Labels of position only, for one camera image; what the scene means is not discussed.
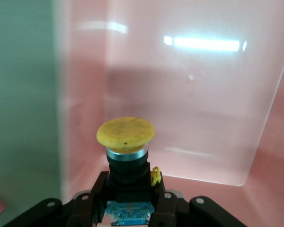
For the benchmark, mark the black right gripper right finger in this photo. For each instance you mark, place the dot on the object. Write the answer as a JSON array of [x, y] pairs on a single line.
[[170, 210]]

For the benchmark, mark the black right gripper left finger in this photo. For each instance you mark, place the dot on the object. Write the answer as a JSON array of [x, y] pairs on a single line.
[[80, 210]]

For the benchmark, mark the yellow mushroom push button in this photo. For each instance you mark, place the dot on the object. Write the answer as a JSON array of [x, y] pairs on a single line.
[[125, 132]]

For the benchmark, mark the pink plastic tray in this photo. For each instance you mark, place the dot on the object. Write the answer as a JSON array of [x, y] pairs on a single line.
[[180, 94]]

